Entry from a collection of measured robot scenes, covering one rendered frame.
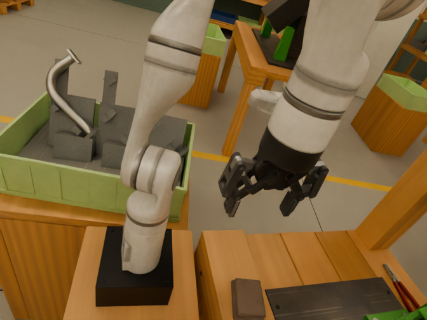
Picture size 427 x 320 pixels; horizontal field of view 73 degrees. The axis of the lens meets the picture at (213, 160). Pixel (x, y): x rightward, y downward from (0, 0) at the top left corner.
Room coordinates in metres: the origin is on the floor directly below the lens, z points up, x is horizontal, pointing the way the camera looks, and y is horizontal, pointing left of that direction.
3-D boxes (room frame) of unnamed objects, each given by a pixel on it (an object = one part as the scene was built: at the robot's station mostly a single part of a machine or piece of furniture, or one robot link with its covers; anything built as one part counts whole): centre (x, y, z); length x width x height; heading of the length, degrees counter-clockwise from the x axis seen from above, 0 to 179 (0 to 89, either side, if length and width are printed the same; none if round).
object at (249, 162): (0.30, -0.05, 1.39); 0.05 x 0.02 x 0.02; 113
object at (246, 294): (0.40, -0.19, 0.91); 0.10 x 0.08 x 0.03; 11
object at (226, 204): (0.29, -0.03, 1.33); 0.03 x 0.01 x 0.05; 113
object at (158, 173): (0.41, 0.10, 1.19); 0.09 x 0.09 x 0.17; 1
